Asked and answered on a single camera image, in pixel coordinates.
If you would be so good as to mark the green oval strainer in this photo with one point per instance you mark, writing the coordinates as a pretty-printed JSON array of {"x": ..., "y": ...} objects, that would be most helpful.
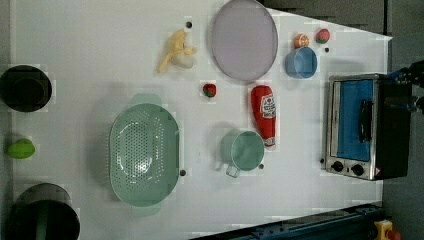
[{"x": 144, "y": 154}]

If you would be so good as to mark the toaster oven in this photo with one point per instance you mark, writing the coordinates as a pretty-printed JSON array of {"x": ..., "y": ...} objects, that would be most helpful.
[{"x": 366, "y": 139}]

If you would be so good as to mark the blue bowl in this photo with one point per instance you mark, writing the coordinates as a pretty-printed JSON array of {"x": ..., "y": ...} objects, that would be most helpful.
[{"x": 301, "y": 63}]

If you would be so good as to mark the toy orange half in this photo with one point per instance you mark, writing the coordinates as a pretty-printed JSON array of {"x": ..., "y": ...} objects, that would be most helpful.
[{"x": 301, "y": 40}]

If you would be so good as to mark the red toy strawberry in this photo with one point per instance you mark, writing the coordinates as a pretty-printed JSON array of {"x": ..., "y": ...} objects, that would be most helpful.
[{"x": 209, "y": 90}]

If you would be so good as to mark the yellow red button box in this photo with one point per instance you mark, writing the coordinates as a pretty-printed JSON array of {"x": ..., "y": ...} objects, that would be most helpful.
[{"x": 385, "y": 231}]

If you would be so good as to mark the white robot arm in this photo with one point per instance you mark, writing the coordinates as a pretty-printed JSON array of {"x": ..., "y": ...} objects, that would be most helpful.
[{"x": 408, "y": 76}]

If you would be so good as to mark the green toy fruit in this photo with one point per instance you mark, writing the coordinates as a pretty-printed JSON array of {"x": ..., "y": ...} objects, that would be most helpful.
[{"x": 21, "y": 149}]

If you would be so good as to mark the red ketchup bottle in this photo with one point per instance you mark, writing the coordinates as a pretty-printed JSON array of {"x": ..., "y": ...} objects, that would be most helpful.
[{"x": 264, "y": 111}]

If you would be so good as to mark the grey round plate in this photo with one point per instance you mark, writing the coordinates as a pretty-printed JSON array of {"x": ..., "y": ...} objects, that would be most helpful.
[{"x": 244, "y": 40}]

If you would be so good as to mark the green measuring cup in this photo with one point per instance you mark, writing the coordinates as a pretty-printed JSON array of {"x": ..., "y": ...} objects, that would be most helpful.
[{"x": 242, "y": 151}]

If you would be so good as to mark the black round pedestal lower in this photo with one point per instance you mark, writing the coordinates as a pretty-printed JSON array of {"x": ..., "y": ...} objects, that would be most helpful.
[{"x": 43, "y": 212}]

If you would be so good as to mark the pink toy strawberry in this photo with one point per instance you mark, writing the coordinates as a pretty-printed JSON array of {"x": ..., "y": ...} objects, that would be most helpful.
[{"x": 322, "y": 36}]

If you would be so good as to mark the peeled toy banana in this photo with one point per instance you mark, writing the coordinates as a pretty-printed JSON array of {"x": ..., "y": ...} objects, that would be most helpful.
[{"x": 177, "y": 52}]

